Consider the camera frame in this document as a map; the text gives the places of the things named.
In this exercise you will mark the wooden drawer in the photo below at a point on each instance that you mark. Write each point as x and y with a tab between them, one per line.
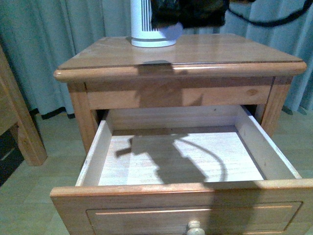
150	171

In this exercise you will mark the light blue curtain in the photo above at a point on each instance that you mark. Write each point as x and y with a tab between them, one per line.
39	35

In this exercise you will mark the wooden nightstand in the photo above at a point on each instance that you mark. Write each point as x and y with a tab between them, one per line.
199	70

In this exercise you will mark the upper drawer knob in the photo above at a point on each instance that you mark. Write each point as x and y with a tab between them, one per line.
194	228

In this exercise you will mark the wooden bed frame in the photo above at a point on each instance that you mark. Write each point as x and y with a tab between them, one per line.
15	117

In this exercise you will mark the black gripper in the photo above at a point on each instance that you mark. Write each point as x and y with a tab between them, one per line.
189	13

